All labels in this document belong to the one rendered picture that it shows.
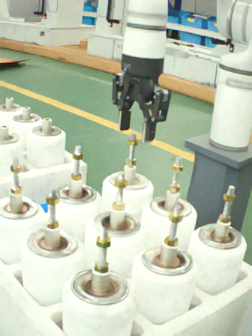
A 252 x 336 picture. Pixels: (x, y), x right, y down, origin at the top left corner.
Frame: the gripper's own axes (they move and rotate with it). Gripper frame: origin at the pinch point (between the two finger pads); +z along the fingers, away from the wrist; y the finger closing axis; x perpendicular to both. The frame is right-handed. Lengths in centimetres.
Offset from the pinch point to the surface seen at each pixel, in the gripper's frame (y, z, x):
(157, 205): 10.3, 10.0, -2.2
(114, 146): -70, 37, 49
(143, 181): 1.4, 10.1, 2.1
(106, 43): -210, 18, 140
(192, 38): -358, 34, 387
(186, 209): 13.9, 10.0, 1.4
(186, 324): 30.9, 17.1, -12.7
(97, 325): 27.8, 12.6, -26.2
